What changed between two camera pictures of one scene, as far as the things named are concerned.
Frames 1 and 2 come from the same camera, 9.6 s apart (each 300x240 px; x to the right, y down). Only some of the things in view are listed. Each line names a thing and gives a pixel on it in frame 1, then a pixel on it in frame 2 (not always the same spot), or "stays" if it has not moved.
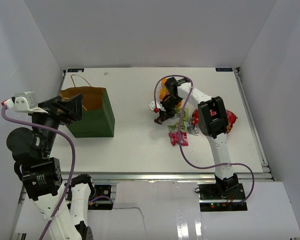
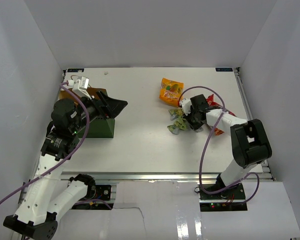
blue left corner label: [75, 70] stays
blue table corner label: [223, 69] stays
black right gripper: [164, 111] to [188, 118]
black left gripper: [73, 106] to [115, 105]
